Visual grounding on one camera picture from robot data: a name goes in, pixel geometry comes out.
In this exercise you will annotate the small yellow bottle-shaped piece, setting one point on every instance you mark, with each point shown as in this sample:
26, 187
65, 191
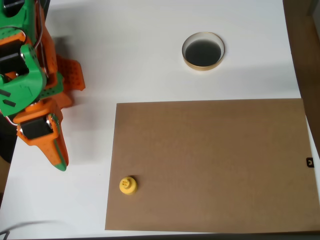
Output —
128, 186

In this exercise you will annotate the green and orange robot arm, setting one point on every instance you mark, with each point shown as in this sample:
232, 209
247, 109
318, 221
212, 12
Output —
22, 87

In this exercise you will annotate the round dish with gold rim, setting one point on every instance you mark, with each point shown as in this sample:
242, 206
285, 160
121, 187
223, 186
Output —
203, 53

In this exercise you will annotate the brown cardboard sheet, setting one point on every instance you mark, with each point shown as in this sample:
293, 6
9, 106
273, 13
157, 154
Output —
212, 162

